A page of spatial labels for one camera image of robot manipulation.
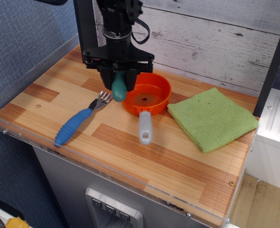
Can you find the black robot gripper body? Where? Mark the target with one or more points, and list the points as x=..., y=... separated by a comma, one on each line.
x=118, y=54

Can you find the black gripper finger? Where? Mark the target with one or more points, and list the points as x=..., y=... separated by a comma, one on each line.
x=107, y=75
x=130, y=76

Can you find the green toy cucumber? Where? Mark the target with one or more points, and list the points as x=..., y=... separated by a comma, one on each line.
x=119, y=88

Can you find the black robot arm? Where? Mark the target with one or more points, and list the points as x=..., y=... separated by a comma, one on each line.
x=118, y=18

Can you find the green microfibre cloth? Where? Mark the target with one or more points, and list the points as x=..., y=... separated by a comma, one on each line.
x=212, y=120

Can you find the grey cabinet with button panel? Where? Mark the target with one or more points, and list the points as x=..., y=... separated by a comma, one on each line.
x=90, y=200

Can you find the white ribbed box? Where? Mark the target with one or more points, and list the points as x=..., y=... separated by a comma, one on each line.
x=263, y=161

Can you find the clear acrylic table guard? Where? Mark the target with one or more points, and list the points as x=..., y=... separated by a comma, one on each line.
x=202, y=186

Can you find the yellow and black object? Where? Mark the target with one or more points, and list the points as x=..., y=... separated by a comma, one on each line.
x=14, y=223

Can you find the orange pot grey handle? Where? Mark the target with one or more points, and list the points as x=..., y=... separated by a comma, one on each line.
x=149, y=97

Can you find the black left frame post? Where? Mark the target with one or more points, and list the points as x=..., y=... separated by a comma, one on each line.
x=86, y=12

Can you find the black frame post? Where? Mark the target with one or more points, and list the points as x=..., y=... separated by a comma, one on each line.
x=86, y=12
x=268, y=82

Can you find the blue handled metal fork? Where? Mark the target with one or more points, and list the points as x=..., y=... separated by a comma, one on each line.
x=69, y=128

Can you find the black right frame post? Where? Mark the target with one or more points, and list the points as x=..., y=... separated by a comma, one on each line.
x=268, y=82

